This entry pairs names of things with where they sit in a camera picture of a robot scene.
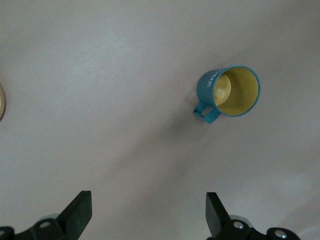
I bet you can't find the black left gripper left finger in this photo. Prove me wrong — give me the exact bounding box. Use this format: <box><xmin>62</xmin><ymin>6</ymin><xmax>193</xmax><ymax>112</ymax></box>
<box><xmin>0</xmin><ymin>190</ymin><xmax>93</xmax><ymax>240</ymax></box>

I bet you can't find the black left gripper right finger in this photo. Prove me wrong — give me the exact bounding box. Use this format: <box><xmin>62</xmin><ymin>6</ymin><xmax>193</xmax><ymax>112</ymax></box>
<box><xmin>205</xmin><ymin>191</ymin><xmax>301</xmax><ymax>240</ymax></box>

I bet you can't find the teal cup yellow inside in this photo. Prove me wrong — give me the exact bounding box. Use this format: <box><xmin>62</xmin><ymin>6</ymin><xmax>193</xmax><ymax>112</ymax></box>
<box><xmin>192</xmin><ymin>65</ymin><xmax>262</xmax><ymax>125</ymax></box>

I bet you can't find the wooden cup rack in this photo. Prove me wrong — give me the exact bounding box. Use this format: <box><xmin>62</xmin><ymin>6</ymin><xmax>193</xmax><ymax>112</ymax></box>
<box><xmin>0</xmin><ymin>81</ymin><xmax>7</xmax><ymax>123</ymax></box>

